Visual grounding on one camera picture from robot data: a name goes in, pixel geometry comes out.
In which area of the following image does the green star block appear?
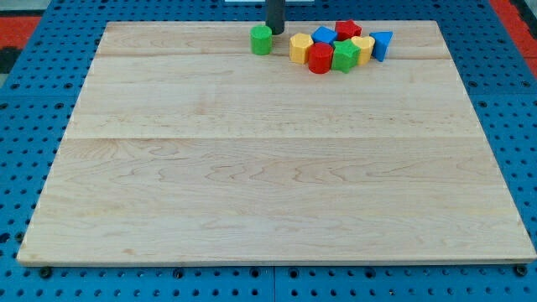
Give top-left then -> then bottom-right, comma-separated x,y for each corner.
331,39 -> 360,73

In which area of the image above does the blue cube block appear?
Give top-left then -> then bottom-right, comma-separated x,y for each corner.
311,26 -> 337,45

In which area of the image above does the green cylinder block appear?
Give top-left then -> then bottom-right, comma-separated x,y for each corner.
250,25 -> 272,55

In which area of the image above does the red cylinder block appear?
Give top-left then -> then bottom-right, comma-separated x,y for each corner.
308,42 -> 333,74

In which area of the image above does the blue triangle block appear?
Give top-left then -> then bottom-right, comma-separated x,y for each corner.
369,31 -> 394,62

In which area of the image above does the red star block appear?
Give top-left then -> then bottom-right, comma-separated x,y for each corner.
335,19 -> 362,41

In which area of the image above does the yellow hexagon block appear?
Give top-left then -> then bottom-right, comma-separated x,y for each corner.
289,33 -> 314,65

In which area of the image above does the light wooden board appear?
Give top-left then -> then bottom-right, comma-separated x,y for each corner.
18,21 -> 536,267

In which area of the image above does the yellow heart block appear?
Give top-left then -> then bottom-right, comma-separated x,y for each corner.
351,36 -> 375,65

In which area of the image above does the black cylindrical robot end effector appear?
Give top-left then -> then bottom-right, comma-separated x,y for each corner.
265,0 -> 285,35

